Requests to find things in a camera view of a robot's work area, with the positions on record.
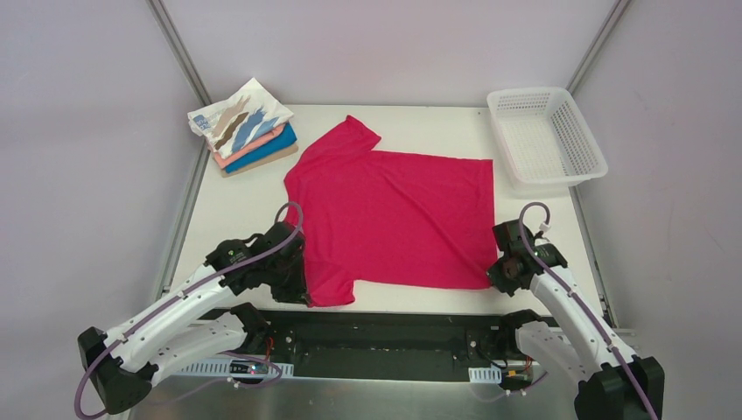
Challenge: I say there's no magenta t shirt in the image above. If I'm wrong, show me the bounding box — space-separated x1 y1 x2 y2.
283 116 497 307

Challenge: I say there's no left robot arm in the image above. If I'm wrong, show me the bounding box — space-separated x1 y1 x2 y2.
74 220 307 419

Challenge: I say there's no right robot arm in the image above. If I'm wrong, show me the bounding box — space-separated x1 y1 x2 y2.
480 220 665 419

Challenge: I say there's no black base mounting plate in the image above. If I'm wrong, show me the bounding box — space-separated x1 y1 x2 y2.
227 310 525 382

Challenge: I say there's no tan folded shirt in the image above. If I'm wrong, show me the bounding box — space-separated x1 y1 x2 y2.
220 144 299 178

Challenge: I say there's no pink folded shirt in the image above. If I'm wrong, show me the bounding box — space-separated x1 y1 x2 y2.
212 123 286 170

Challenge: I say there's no white plastic basket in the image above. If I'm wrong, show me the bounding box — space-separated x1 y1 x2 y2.
486 87 608 196

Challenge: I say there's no blue folded shirt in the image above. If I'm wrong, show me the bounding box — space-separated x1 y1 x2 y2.
223 122 297 174

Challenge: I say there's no left white cable duct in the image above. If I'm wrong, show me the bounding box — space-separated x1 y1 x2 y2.
176 358 294 379

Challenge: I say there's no white cable duct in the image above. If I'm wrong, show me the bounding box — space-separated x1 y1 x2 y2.
176 358 294 379
468 365 502 385

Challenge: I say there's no right white cable duct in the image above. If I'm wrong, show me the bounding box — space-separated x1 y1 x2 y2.
468 365 502 385

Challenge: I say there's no right aluminium frame post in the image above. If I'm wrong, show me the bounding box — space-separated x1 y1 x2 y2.
566 0 633 95

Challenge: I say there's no aluminium frame post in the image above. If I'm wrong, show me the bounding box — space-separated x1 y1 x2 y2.
566 0 633 95
146 0 212 106

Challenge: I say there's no left aluminium frame post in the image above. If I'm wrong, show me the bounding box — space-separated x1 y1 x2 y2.
146 0 212 106

